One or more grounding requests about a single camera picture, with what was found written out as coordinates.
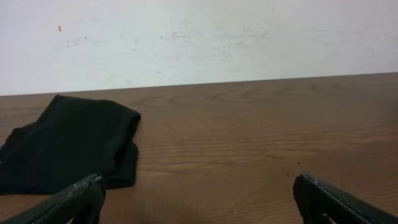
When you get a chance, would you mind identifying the black folded cloth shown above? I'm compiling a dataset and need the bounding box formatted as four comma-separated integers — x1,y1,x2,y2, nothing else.
1,95,141,195

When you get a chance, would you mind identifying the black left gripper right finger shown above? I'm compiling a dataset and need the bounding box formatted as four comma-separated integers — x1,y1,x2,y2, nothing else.
293,172,397,224

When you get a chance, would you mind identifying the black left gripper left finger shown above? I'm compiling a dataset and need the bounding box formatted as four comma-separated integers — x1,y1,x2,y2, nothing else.
2,174,106,224

